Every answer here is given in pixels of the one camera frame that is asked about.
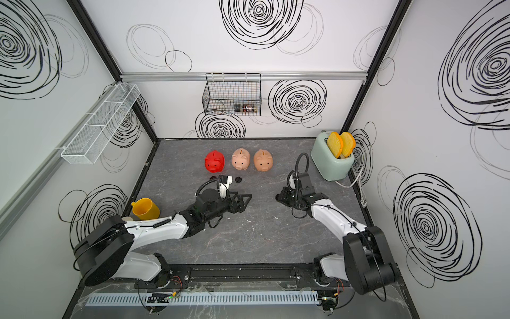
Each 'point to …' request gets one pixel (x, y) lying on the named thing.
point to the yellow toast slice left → (335, 144)
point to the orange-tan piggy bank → (263, 160)
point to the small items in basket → (247, 107)
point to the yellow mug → (145, 209)
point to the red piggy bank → (214, 161)
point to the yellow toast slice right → (348, 143)
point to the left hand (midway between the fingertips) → (245, 196)
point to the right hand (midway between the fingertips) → (278, 197)
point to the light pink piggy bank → (240, 159)
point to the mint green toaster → (332, 168)
